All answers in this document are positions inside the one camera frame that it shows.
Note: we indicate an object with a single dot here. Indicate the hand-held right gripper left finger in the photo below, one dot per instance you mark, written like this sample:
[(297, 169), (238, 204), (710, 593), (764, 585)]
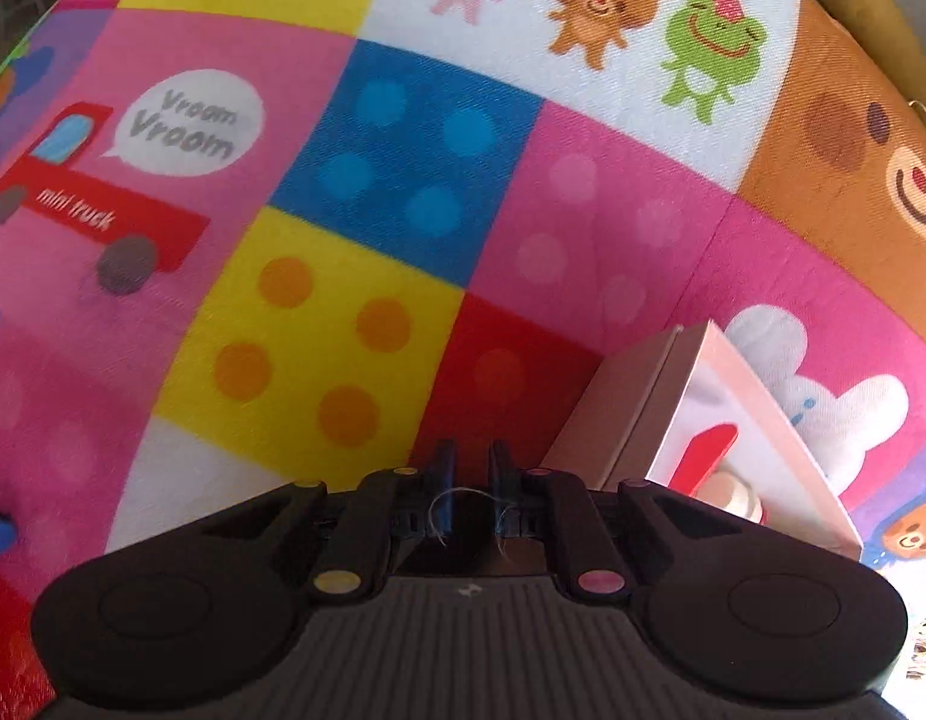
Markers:
[(446, 487)]

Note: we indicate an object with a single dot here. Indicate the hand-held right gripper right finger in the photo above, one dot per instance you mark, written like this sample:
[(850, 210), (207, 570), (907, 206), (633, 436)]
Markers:
[(499, 484)]

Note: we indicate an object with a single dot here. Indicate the pink cardboard box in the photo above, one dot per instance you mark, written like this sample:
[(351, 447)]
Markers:
[(635, 405)]

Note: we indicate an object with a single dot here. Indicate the red white toy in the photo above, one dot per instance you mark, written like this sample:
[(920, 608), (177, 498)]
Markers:
[(706, 454)]

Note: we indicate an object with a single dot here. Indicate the colourful printed blanket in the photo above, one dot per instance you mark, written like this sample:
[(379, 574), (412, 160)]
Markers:
[(433, 165)]

